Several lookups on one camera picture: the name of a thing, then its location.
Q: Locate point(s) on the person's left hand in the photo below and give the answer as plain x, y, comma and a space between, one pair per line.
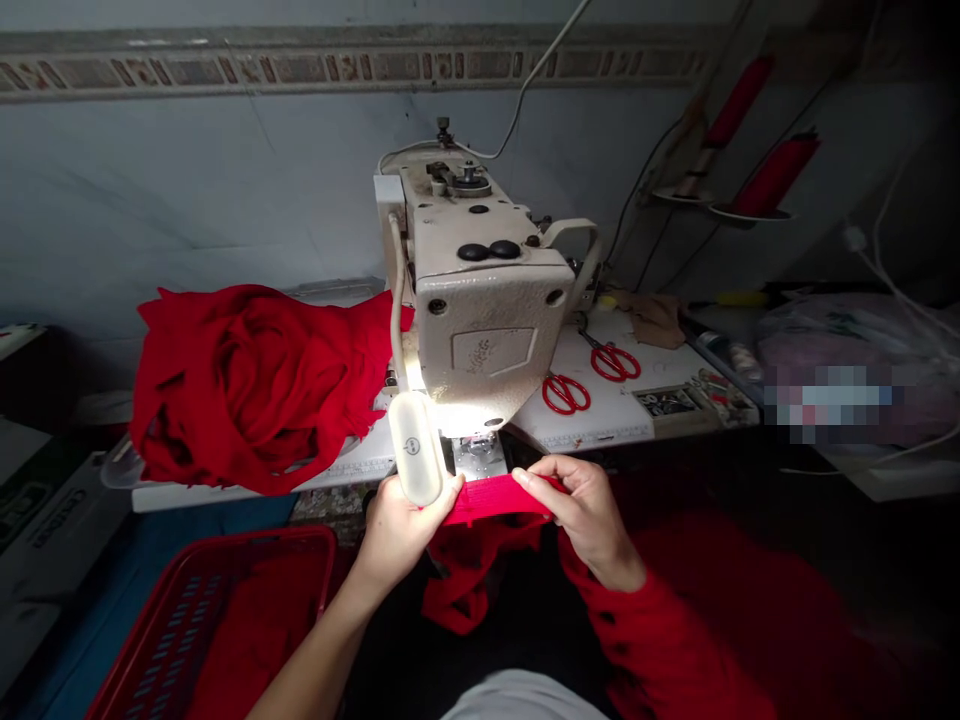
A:
397, 529

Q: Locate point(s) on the person's right hand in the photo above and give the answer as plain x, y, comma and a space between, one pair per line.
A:
592, 525

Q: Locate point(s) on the red garment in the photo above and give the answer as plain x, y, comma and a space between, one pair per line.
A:
487, 502

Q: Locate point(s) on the white gooseneck lamp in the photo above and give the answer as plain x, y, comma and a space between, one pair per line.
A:
415, 450

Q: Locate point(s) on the tray of small parts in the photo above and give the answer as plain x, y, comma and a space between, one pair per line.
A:
694, 397

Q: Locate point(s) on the person's body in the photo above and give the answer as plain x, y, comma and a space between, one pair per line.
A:
517, 697

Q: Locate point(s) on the red plastic basket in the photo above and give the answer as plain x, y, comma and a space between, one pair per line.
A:
217, 622

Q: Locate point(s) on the pile of red fabric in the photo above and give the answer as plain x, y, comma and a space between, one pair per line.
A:
255, 382

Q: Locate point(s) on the beige cloth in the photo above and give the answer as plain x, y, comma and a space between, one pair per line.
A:
652, 315

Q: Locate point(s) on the cream sewing machine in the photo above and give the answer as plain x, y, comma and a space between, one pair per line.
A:
487, 315

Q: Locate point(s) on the clear plastic container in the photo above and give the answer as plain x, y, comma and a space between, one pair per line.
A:
337, 291

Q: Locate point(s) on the clear plastic bag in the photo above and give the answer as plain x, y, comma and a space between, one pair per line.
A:
847, 345

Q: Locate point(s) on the metal thread stand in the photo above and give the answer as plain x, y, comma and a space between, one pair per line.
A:
701, 196

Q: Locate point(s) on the red thread cone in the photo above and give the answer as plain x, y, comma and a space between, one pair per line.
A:
776, 172
739, 101

